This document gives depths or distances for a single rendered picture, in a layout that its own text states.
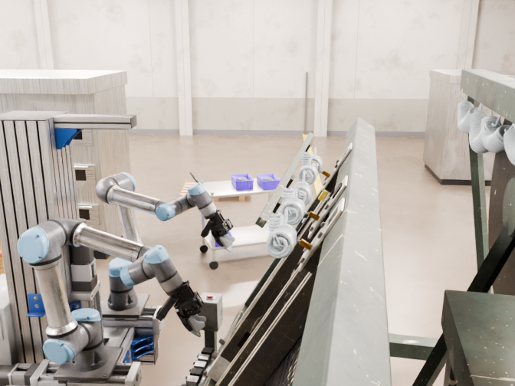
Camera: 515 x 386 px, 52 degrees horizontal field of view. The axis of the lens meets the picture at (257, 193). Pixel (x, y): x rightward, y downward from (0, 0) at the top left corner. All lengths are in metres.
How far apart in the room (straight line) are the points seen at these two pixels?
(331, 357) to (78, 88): 4.83
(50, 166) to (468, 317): 1.67
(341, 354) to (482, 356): 0.40
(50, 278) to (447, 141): 7.59
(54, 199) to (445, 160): 7.45
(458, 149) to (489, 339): 8.01
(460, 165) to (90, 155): 5.86
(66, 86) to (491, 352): 4.79
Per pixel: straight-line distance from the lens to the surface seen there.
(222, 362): 2.41
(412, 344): 3.02
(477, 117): 2.22
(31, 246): 2.05
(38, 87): 5.53
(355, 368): 0.72
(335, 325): 0.77
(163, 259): 1.85
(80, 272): 2.49
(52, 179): 2.29
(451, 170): 9.12
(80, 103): 5.62
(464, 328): 1.15
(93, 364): 2.36
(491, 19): 13.68
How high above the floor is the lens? 2.35
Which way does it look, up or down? 17 degrees down
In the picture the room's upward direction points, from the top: straight up
